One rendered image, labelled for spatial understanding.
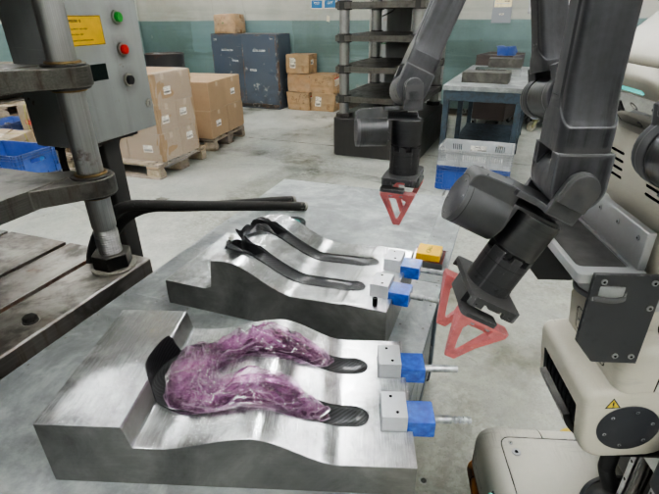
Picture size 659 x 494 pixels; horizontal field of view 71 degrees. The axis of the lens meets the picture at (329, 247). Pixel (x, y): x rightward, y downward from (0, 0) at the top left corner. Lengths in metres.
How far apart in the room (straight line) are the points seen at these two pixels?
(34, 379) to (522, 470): 1.18
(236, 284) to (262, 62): 7.01
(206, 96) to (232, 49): 2.83
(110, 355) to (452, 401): 1.46
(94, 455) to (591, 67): 0.75
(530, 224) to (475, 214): 0.06
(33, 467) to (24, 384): 0.20
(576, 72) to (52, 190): 1.05
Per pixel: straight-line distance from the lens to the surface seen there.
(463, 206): 0.53
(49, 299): 1.28
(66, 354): 1.04
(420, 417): 0.71
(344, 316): 0.90
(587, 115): 0.54
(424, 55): 0.89
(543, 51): 0.98
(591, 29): 0.53
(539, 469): 1.49
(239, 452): 0.67
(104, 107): 1.44
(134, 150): 4.87
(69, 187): 1.22
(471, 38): 7.30
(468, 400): 2.01
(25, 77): 1.18
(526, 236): 0.56
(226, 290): 1.00
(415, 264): 1.00
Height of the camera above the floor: 1.38
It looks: 27 degrees down
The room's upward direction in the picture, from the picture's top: 1 degrees counter-clockwise
